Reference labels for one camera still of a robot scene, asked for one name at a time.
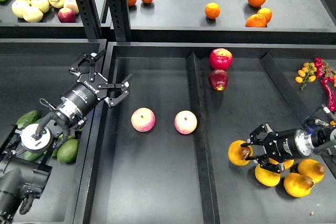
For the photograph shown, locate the black shelf post left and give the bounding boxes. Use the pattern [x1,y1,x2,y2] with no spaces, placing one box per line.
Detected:
[76,0,103,39]

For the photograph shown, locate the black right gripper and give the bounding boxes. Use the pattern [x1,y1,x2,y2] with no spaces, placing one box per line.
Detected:
[240,123,314,174]

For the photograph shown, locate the pink apple right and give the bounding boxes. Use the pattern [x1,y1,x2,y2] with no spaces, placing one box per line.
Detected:
[174,110,197,135]

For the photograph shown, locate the pink apple left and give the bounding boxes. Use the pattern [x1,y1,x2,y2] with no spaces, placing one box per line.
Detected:
[131,108,156,132]

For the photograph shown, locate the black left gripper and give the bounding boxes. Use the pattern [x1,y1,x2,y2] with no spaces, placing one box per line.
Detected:
[61,49,132,115]

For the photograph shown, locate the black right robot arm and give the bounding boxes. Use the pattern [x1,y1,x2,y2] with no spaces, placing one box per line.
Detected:
[240,116,335,175]

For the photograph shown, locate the orange cherry tomato bunch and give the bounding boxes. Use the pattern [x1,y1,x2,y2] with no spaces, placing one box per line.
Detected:
[295,62,317,91]

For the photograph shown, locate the yellow apple centre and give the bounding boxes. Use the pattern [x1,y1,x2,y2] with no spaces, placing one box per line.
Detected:
[30,0,50,14]

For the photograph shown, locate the black left tray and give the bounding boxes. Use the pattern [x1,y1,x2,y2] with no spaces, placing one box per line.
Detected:
[1,39,107,223]

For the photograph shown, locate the yellow pear middle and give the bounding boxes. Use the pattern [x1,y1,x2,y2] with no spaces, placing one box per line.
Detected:
[255,164,281,187]

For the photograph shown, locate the red chili pepper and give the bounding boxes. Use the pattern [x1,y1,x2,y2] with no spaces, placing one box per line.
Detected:
[320,79,335,112]

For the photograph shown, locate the yellow apple with stem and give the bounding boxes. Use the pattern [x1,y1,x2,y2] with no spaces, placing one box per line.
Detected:
[48,0,65,9]

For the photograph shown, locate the avocado far left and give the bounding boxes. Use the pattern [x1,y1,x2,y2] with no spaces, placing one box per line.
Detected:
[16,110,40,129]

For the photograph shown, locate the dark red apple lower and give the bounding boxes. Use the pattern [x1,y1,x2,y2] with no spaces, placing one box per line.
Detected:
[208,69,228,91]

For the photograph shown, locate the yellow apple front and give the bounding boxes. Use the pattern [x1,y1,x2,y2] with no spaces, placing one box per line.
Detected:
[23,6,44,23]

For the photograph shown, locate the black shelf post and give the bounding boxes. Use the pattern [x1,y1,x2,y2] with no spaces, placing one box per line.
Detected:
[107,0,132,42]
[76,0,103,39]

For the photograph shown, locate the red apple on shelf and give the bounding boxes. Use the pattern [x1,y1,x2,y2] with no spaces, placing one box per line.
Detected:
[58,7,76,23]

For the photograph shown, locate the avocado large lower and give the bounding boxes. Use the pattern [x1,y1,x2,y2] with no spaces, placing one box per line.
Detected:
[57,138,79,163]

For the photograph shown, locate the black shelf post right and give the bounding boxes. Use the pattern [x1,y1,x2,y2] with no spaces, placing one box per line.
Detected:
[107,0,132,42]

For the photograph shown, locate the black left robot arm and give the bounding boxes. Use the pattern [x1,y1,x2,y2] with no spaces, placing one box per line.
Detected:
[1,49,130,223]

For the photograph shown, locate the black centre tray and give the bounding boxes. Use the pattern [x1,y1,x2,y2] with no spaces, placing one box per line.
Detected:
[88,42,335,223]

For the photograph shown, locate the orange centre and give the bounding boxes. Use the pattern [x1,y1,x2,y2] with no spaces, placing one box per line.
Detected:
[204,3,221,19]

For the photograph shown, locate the orange right small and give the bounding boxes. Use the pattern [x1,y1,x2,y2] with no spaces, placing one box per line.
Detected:
[257,8,272,23]

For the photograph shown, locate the pale pink peach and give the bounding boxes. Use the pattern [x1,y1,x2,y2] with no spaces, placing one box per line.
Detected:
[64,0,79,15]

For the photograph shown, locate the black tray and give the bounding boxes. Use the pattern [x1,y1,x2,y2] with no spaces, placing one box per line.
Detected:
[1,39,107,223]
[88,42,335,223]

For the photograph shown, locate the orange right front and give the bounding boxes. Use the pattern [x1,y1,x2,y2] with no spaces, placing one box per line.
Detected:
[245,14,267,27]

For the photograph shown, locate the pink apple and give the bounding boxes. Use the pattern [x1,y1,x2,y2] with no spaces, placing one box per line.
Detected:
[131,108,156,132]
[174,110,197,135]

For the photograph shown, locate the red apple upper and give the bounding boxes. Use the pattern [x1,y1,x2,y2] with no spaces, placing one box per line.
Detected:
[209,48,233,71]

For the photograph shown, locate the red cherry tomato bunch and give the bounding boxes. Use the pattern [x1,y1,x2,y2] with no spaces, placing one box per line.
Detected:
[314,57,335,85]

